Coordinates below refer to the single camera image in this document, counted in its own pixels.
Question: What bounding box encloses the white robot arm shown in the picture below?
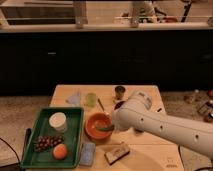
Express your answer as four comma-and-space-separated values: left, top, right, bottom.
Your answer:
112, 91, 213, 159

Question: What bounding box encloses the dark purple bowl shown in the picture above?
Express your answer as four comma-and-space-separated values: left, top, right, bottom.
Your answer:
114, 101, 125, 110

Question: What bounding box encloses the orange red bowl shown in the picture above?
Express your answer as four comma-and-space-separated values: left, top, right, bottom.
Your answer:
84, 113, 112, 140

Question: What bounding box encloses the small metal cup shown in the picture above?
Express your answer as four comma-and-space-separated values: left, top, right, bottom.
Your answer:
115, 85, 126, 100

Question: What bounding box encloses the wooden spoon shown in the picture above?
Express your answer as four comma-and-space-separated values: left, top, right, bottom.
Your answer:
97, 98, 109, 116

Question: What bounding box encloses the green plastic cup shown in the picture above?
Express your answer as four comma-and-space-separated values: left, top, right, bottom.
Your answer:
86, 93, 97, 107

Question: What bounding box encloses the light blue cloth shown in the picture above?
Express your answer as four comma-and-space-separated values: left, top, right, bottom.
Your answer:
66, 92, 81, 107

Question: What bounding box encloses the green plastic tray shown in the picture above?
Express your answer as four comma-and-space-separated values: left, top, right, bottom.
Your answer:
21, 107, 84, 169

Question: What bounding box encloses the white lidded jar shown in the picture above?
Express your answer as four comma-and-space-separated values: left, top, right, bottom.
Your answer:
49, 112, 67, 132

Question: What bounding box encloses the blue sponge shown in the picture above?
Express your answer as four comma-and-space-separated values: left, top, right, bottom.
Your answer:
79, 142, 96, 166

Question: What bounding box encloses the wooden block eraser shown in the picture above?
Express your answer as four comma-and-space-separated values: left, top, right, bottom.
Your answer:
104, 143, 130, 165

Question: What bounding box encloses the orange fruit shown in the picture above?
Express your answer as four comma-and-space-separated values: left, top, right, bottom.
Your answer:
53, 144, 68, 160

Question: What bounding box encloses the bunch of dark grapes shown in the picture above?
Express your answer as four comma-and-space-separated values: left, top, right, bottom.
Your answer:
34, 136, 64, 152

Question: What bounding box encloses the black marker pen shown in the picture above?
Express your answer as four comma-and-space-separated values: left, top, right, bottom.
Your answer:
23, 128, 31, 154

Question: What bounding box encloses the white handled black brush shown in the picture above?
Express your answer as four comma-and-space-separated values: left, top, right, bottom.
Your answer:
133, 108, 162, 133

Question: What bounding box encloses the black cable left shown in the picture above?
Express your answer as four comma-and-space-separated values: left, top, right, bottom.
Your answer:
0, 136, 23, 168

